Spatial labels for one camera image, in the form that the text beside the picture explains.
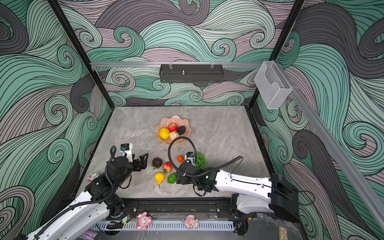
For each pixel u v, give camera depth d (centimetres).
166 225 70
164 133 96
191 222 67
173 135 95
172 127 100
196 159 68
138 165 67
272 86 78
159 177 80
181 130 97
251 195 44
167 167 84
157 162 85
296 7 71
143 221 67
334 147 52
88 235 64
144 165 70
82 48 87
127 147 66
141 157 70
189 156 70
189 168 56
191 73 94
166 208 75
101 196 53
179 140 66
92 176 76
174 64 93
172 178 81
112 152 67
